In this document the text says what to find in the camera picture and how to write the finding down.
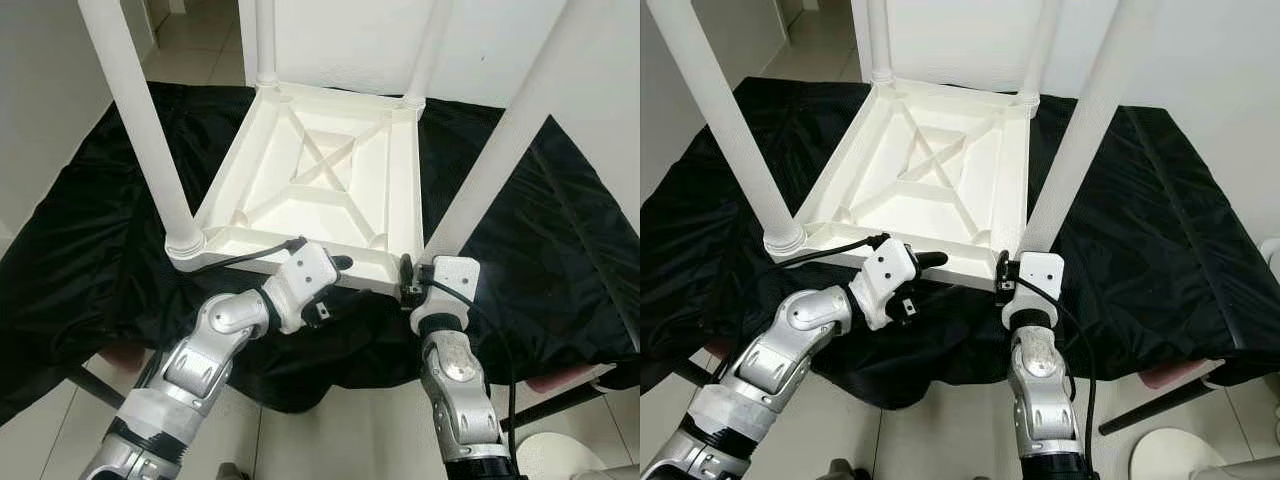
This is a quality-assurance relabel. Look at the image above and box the white plastic table top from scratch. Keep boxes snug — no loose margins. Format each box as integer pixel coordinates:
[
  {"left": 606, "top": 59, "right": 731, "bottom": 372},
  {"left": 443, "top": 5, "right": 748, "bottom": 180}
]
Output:
[
  {"left": 165, "top": 82, "right": 426, "bottom": 296},
  {"left": 765, "top": 78, "right": 1041, "bottom": 291}
]

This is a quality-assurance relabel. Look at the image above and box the white plastic table leg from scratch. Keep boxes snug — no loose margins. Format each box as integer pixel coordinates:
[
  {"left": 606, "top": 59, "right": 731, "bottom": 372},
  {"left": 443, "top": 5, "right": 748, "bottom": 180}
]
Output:
[
  {"left": 865, "top": 0, "right": 894, "bottom": 86},
  {"left": 420, "top": 0, "right": 601, "bottom": 263},
  {"left": 645, "top": 0, "right": 806, "bottom": 256},
  {"left": 402, "top": 0, "right": 456, "bottom": 109},
  {"left": 253, "top": 0, "right": 281, "bottom": 89},
  {"left": 78, "top": 0, "right": 206, "bottom": 259},
  {"left": 1018, "top": 0, "right": 1161, "bottom": 256},
  {"left": 1018, "top": 0, "right": 1061, "bottom": 106}
]

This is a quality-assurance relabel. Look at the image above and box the black cloth table cover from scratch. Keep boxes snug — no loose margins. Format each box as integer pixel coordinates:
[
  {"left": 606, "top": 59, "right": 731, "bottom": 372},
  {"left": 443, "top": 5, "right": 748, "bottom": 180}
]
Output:
[
  {"left": 0, "top": 80, "right": 641, "bottom": 426},
  {"left": 640, "top": 75, "right": 1280, "bottom": 411}
]

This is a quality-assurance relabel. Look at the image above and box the white round stool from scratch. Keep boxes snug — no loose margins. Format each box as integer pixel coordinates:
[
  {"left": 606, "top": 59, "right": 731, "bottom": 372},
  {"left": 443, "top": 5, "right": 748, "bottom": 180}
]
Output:
[
  {"left": 515, "top": 432, "right": 606, "bottom": 480},
  {"left": 1130, "top": 428, "right": 1226, "bottom": 480}
]

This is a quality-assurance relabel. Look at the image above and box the white curved plastic object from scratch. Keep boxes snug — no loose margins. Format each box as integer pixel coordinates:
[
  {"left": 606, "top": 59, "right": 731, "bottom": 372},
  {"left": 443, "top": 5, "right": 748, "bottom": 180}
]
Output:
[{"left": 1190, "top": 455, "right": 1280, "bottom": 480}]

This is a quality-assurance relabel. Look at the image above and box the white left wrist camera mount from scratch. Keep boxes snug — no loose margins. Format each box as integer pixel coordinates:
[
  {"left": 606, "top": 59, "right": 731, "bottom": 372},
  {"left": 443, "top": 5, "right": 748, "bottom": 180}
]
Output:
[
  {"left": 848, "top": 238, "right": 921, "bottom": 331},
  {"left": 262, "top": 240, "right": 341, "bottom": 336}
]

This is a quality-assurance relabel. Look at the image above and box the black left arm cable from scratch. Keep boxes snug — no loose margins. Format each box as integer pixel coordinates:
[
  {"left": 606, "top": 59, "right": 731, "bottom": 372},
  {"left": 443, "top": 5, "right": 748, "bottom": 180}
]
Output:
[
  {"left": 770, "top": 233, "right": 891, "bottom": 271},
  {"left": 165, "top": 236, "right": 306, "bottom": 276}
]

